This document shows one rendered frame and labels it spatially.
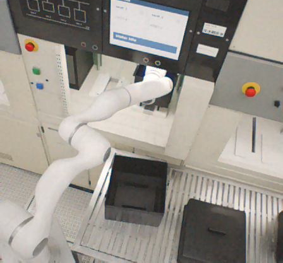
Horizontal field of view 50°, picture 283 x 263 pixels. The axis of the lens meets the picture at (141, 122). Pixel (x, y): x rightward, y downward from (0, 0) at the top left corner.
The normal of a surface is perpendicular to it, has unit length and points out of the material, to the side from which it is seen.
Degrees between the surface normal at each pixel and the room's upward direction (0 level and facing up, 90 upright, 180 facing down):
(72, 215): 0
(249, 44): 90
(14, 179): 0
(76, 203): 0
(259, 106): 90
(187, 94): 90
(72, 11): 90
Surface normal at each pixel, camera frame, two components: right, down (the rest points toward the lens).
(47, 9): -0.25, 0.74
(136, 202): 0.10, -0.62
